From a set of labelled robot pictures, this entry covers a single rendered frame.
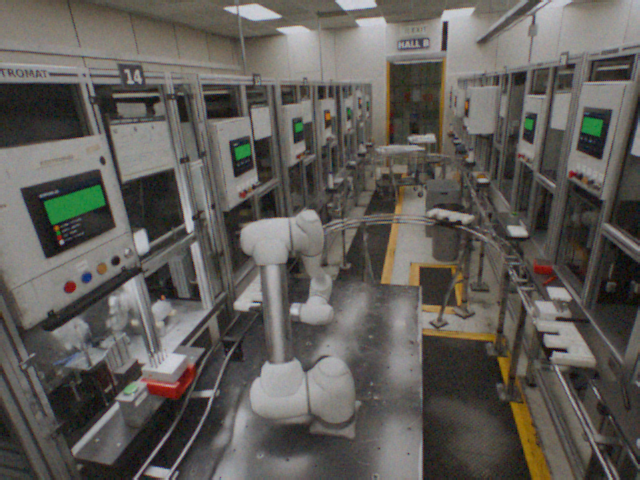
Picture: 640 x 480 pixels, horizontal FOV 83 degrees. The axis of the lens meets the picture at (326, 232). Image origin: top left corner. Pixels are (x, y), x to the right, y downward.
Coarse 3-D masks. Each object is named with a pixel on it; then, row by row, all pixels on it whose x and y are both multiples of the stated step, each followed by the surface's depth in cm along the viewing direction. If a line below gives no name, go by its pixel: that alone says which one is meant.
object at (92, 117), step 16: (80, 80) 111; (80, 96) 112; (96, 112) 117; (176, 112) 155; (96, 128) 117; (176, 128) 155; (192, 192) 168; (192, 208) 168; (128, 224) 131; (208, 272) 183; (144, 288) 140; (208, 288) 184; (144, 304) 140; (208, 304) 186
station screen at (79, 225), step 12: (96, 180) 114; (48, 192) 99; (60, 192) 102; (72, 192) 106; (48, 216) 99; (84, 216) 110; (96, 216) 114; (108, 216) 119; (60, 228) 103; (72, 228) 106; (84, 228) 110; (96, 228) 114; (60, 240) 103; (72, 240) 106
